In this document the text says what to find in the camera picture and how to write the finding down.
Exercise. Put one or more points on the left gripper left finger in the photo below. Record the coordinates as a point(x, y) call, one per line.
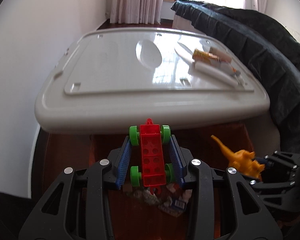
point(76, 205)

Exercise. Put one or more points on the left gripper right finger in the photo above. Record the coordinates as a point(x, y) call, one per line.
point(220, 196)

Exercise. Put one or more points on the orange toy dinosaur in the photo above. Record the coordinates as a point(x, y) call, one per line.
point(243, 161)

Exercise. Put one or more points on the red green toy car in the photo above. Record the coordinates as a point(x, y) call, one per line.
point(154, 171)

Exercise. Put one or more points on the trash pile on floor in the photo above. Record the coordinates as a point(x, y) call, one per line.
point(172, 199)

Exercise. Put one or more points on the dark bed cover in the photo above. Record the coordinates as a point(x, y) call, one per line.
point(266, 48)

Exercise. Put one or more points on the grey plastic storage box lid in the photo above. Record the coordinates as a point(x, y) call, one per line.
point(112, 79)

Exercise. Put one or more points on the yellow orange snack wrapper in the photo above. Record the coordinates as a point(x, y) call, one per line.
point(206, 57)

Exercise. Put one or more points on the pink patterned left curtain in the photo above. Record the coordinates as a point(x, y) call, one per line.
point(136, 11)

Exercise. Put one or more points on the white bed frame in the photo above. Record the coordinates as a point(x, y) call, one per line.
point(183, 24)

